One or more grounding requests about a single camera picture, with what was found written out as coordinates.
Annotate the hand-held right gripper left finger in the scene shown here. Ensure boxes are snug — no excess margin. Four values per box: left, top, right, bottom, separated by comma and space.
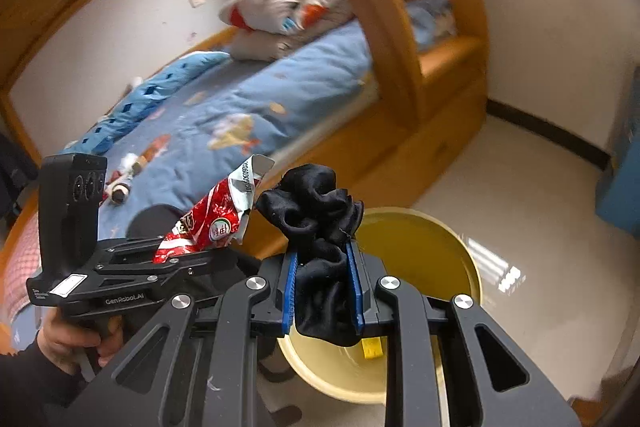
65, 252, 301, 427

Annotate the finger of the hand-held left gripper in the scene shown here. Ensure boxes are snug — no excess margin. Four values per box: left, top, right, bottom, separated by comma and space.
94, 257, 201, 289
100, 237, 168, 264

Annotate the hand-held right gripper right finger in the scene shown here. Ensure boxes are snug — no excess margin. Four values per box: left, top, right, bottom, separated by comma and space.
345, 242, 583, 427

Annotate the yellow plastic bin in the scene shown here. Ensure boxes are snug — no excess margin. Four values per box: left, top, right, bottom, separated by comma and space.
272, 207, 483, 405

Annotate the black cloth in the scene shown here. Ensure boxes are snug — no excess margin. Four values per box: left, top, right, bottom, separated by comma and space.
255, 164, 366, 348

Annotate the red snack wrapper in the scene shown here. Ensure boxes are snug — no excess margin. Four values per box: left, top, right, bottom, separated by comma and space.
152, 154, 276, 265

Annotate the person's left forearm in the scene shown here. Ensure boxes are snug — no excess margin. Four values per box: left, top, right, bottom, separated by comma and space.
0, 338, 101, 410

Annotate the person's left hand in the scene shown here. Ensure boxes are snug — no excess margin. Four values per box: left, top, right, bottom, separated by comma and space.
37, 307, 125, 376

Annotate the small brown white object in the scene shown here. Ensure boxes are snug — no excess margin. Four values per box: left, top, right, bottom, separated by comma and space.
102, 177, 132, 206

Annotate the pink checked cloth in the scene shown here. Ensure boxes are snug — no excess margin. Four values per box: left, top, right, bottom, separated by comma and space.
0, 233, 49, 329

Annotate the long blue diamond print pillow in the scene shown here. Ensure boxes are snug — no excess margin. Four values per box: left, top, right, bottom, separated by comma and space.
60, 51, 231, 156

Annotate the blue fish print bedsheet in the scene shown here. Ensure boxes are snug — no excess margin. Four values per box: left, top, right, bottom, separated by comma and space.
0, 18, 382, 353

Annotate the crumpled blue cloth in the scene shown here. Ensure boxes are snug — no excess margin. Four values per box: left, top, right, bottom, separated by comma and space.
405, 0, 459, 50

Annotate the wooden bed frame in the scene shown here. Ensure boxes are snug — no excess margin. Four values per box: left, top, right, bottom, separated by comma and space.
0, 0, 490, 258

